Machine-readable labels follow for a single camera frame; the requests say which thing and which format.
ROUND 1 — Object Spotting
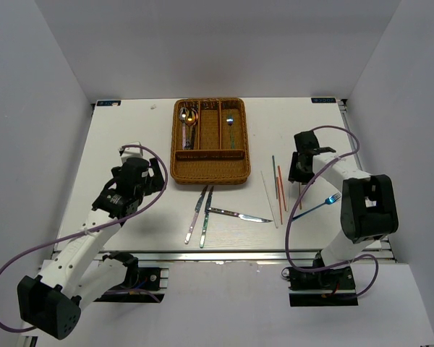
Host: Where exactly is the copper fork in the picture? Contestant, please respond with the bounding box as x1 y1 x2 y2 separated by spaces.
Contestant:
298 183 302 210

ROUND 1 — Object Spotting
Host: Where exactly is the pink handled silver spoon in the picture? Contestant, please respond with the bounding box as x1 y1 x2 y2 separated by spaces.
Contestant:
179 107 190 150

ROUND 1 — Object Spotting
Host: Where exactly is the gold rainbow spoon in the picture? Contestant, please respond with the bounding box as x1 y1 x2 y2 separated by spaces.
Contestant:
185 108 199 150

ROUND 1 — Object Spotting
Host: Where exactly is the green rainbow fork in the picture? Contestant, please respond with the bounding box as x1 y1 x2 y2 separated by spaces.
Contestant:
226 113 235 150

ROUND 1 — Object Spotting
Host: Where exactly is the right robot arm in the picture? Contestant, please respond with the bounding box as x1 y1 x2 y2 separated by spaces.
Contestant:
289 129 399 288

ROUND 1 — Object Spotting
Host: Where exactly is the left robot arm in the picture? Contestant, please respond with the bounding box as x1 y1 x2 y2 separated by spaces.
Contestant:
17 156 164 340

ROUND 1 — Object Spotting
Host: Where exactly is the teal chopstick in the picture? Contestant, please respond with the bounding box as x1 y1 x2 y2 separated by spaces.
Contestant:
271 155 277 180

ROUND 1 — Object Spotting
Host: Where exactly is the long orange chopstick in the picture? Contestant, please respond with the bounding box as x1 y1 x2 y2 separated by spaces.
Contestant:
277 165 288 212

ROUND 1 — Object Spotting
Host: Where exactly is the blue fork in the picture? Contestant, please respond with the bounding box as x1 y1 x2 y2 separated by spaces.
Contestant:
292 193 341 220

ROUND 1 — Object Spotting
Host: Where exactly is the white chopstick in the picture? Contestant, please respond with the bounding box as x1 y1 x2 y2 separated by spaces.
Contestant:
260 171 278 229

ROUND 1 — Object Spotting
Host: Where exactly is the right blue table label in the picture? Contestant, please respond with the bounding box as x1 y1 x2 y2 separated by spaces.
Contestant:
310 97 336 103

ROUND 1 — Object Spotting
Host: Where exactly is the blue table label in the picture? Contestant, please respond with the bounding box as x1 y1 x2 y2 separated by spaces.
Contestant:
310 97 336 103
96 100 122 107

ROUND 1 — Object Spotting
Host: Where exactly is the wicker cutlery tray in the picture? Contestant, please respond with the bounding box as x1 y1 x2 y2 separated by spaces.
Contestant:
170 98 251 185

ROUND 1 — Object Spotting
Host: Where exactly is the left blue table label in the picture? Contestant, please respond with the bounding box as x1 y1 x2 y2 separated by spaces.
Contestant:
96 100 122 107

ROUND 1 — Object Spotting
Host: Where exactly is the pink handled knife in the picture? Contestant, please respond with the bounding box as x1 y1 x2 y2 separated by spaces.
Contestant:
184 185 208 244

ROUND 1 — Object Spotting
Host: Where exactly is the green handled knife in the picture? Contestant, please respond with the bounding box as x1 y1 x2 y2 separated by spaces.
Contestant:
200 186 214 249

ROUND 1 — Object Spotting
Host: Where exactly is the dark handled knife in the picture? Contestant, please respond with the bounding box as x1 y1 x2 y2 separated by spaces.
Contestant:
206 207 272 223

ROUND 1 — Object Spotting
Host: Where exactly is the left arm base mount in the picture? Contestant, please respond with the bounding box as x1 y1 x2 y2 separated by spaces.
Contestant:
95 252 169 304

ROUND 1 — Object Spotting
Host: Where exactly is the aluminium table rail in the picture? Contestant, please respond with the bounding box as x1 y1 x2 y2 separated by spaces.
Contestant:
52 249 395 264

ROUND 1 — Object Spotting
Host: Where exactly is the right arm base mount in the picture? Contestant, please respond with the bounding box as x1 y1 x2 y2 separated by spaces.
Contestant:
281 267 358 307

